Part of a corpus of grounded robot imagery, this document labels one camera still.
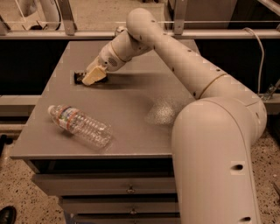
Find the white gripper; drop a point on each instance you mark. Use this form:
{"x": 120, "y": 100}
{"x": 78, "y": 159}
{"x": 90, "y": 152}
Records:
{"x": 107, "y": 59}

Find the dark chocolate rxbar wrapper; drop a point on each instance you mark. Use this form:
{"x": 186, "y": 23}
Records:
{"x": 78, "y": 77}

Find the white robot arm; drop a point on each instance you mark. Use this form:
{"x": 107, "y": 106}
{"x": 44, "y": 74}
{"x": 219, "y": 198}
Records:
{"x": 211, "y": 137}

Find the white green soda can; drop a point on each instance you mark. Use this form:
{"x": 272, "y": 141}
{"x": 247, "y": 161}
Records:
{"x": 120, "y": 30}

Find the clear plastic water bottle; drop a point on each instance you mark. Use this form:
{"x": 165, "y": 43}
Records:
{"x": 80, "y": 124}

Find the top grey drawer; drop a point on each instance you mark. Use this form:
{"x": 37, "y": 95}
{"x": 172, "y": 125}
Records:
{"x": 104, "y": 184}

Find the grey drawer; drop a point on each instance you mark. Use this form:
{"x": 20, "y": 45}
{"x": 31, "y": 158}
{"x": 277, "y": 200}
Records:
{"x": 144, "y": 218}
{"x": 120, "y": 204}
{"x": 104, "y": 184}

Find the middle grey drawer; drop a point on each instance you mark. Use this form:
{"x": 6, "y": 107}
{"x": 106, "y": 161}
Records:
{"x": 120, "y": 204}

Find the bottom grey drawer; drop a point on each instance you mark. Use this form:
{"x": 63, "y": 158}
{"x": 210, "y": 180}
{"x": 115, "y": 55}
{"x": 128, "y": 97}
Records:
{"x": 144, "y": 218}

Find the black shoe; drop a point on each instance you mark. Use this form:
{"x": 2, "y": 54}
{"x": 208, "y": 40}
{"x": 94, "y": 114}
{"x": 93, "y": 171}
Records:
{"x": 8, "y": 215}

